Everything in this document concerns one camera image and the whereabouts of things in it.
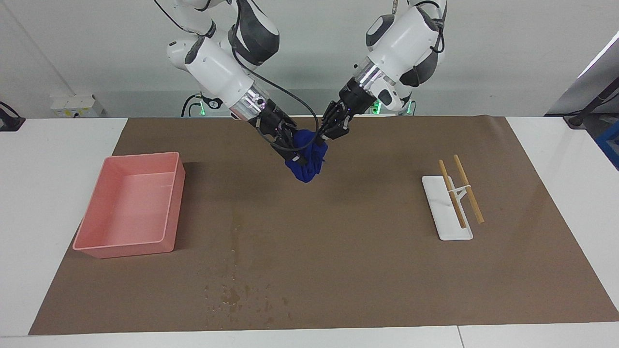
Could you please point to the brown paper table mat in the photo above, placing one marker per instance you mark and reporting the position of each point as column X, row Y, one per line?
column 338, row 266

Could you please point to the blue cloth towel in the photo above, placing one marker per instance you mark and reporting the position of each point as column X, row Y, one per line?
column 309, row 166

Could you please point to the black angled stand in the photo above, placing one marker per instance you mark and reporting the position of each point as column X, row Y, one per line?
column 578, row 118

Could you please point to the white power strip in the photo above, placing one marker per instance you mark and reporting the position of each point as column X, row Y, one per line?
column 72, row 106

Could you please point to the pink plastic bin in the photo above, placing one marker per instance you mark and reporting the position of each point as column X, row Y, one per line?
column 130, row 212

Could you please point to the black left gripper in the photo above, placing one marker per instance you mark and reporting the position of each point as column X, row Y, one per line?
column 350, row 104

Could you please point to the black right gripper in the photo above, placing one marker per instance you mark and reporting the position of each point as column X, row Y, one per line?
column 273, row 123

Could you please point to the long light wooden rod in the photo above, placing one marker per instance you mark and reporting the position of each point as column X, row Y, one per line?
column 474, row 203

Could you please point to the white towel rack base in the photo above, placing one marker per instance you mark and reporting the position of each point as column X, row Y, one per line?
column 447, row 227

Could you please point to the black clamp mount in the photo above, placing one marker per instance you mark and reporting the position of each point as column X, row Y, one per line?
column 9, row 123

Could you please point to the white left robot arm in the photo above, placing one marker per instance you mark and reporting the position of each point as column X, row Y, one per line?
column 401, row 43

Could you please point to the blue box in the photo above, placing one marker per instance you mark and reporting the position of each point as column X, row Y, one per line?
column 610, row 142

